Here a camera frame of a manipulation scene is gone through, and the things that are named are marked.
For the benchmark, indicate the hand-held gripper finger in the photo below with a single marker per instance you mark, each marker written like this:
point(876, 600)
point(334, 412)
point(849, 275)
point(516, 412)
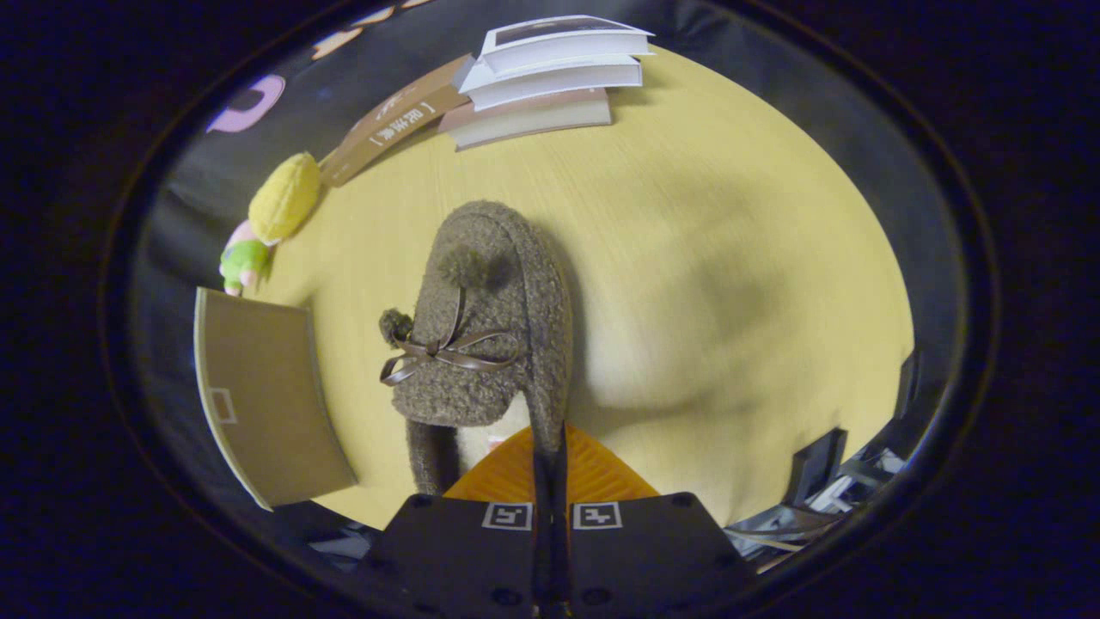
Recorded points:
point(541, 516)
point(560, 516)

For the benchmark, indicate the brown fuzzy shoe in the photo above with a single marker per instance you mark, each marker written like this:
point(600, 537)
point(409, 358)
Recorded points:
point(490, 284)

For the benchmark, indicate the pink and green plush toy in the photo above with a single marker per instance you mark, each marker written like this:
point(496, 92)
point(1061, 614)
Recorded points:
point(245, 262)

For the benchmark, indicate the yellow round plush toy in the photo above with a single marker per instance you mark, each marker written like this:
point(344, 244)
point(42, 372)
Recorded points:
point(284, 198)

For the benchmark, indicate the brown hardcover book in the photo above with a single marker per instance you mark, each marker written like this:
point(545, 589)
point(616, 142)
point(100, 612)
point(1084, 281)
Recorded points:
point(395, 120)

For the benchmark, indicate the plain white book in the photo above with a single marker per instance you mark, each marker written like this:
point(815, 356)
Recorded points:
point(550, 82)

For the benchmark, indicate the black backdrop cloth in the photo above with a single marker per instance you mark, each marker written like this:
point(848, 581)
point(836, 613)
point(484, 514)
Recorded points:
point(326, 94)

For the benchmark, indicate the black frame structure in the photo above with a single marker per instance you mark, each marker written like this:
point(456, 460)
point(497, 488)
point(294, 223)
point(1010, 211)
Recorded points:
point(816, 464)

